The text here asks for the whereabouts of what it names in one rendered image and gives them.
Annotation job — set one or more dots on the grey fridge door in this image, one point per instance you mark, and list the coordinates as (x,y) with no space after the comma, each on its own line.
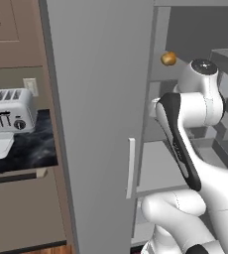
(99,125)

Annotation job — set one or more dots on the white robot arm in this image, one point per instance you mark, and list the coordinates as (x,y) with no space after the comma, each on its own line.
(215,185)

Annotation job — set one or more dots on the white wall socket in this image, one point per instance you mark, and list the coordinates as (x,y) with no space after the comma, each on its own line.
(30,86)

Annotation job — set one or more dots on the brown base cupboard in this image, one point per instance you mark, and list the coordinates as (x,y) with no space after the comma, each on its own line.
(25,211)

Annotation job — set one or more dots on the brown wall cupboard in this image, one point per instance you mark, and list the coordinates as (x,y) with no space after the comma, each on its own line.
(13,33)

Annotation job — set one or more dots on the silver four-slot toaster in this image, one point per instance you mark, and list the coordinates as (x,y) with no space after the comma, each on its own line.
(8,110)

